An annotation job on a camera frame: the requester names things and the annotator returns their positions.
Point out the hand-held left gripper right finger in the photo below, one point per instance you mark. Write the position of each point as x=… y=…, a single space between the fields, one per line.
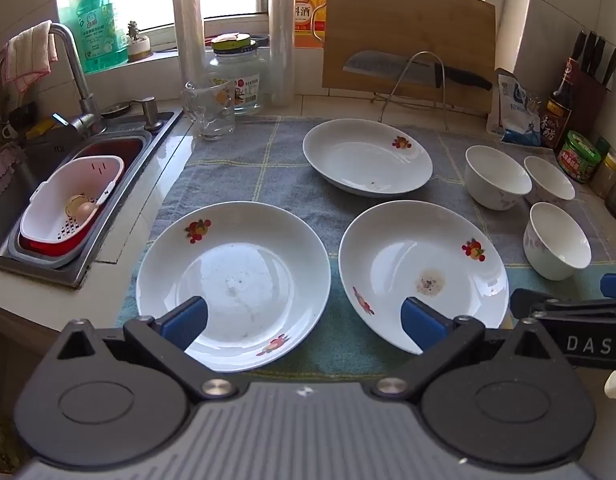
x=423 y=325

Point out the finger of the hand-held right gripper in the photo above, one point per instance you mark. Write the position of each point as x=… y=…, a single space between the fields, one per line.
x=615 y=286
x=525 y=305

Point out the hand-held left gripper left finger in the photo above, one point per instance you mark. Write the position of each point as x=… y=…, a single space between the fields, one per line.
x=185 y=322

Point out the white fruit print plate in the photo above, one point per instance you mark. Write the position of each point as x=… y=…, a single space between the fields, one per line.
x=248 y=270
x=363 y=160
x=413 y=260

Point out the white floral bowl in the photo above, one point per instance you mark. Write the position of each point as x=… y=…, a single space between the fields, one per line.
x=550 y=180
x=558 y=245
x=495 y=180

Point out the yellow lid spice jar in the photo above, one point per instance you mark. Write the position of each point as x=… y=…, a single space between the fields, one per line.
x=605 y=172

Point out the green lid sauce jar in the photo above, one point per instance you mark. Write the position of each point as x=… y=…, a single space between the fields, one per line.
x=579 y=157

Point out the small green lid jar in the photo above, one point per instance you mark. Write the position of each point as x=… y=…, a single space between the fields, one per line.
x=602 y=144

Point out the steel sink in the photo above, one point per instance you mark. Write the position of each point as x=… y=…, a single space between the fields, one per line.
x=48 y=270

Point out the eggshell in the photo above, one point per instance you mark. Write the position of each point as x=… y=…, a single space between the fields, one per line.
x=80 y=206

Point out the white colander basket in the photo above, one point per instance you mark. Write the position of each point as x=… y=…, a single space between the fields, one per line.
x=68 y=180

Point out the dark vinegar bottle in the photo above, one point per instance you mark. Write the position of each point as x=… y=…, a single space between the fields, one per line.
x=558 y=110

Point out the red grey basin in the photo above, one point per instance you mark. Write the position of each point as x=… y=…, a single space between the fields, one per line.
x=113 y=147

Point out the grey blue checked cloth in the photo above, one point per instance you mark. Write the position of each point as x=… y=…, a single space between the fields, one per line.
x=288 y=160

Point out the white blue pouch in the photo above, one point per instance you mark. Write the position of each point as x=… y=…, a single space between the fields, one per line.
x=513 y=110

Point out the dark knife block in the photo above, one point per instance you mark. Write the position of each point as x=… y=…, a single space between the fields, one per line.
x=595 y=90

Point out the clear glass mug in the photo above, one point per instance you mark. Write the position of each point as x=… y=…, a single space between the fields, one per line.
x=210 y=110

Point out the steel soap dispenser pump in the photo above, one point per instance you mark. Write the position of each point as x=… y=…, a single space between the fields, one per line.
x=150 y=110

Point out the steel drain lid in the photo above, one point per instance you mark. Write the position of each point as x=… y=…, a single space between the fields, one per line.
x=118 y=108

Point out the yellow sponge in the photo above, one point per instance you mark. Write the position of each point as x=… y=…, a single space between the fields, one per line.
x=53 y=127

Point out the purple rag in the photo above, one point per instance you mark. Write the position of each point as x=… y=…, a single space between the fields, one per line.
x=0 y=175

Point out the large glass jar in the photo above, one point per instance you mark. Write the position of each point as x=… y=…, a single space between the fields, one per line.
x=240 y=85

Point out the clear plastic wrap roll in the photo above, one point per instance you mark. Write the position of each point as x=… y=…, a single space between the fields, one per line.
x=188 y=50
x=282 y=35

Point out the small potted plant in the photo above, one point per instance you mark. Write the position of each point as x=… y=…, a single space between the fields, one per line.
x=138 y=45

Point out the steel faucet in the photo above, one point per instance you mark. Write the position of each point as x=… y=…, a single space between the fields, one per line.
x=73 y=60

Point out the yellow-green round tin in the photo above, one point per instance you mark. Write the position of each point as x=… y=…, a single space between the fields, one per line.
x=230 y=40

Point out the green dish soap bottle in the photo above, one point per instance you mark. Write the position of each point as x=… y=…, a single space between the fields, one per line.
x=98 y=25

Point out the wooden cutting board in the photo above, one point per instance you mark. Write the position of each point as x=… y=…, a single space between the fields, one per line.
x=413 y=15

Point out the white pink dishcloth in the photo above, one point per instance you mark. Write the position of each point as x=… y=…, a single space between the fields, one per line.
x=28 y=55

